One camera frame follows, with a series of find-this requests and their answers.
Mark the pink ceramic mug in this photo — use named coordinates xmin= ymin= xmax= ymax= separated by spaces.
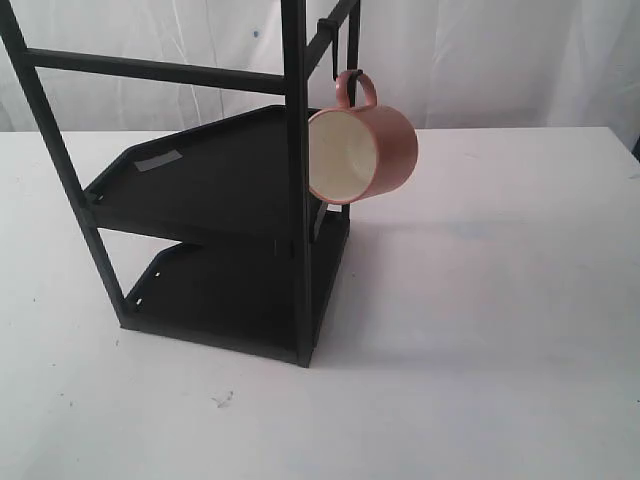
xmin=308 ymin=70 xmax=419 ymax=205

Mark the black metal shelf rack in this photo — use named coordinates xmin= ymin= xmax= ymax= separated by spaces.
xmin=1 ymin=1 xmax=350 ymax=367

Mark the grey tape strip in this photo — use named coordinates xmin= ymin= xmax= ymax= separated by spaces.
xmin=134 ymin=150 xmax=182 ymax=172

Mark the black metal hook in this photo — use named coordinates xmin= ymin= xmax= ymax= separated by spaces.
xmin=307 ymin=12 xmax=364 ymax=82

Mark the white backdrop cloth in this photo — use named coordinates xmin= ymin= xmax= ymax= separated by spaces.
xmin=13 ymin=1 xmax=639 ymax=145

